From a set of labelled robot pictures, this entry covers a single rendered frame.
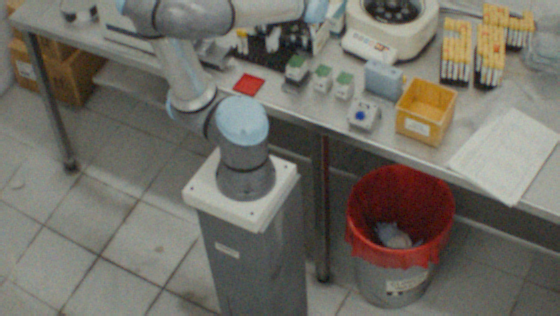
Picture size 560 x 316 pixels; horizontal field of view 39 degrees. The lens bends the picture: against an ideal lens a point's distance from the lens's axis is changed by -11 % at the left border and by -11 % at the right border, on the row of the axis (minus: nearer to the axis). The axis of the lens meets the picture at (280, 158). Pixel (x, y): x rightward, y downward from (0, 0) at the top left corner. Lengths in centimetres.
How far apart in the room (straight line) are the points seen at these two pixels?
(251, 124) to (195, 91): 15
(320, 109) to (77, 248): 129
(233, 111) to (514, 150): 78
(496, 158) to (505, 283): 92
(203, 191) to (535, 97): 100
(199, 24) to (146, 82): 168
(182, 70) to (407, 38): 75
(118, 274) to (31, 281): 37
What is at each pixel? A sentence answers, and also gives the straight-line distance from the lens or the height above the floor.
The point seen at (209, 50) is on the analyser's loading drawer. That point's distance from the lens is 248.
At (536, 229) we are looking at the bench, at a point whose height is 27.
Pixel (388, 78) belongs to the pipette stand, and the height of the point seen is 97.
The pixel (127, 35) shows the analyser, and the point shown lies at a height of 92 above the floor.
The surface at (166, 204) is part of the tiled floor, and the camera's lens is 330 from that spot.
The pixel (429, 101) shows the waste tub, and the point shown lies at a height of 90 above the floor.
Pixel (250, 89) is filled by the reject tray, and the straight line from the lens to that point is 242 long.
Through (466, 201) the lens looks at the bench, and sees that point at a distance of 294.
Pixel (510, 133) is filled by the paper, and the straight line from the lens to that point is 233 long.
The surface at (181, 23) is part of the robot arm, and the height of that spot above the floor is 151.
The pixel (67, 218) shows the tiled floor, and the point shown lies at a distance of 336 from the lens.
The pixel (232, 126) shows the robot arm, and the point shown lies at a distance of 198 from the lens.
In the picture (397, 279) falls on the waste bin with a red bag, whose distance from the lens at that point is 278.
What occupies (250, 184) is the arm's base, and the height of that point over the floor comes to 97.
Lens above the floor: 261
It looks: 50 degrees down
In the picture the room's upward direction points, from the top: 5 degrees counter-clockwise
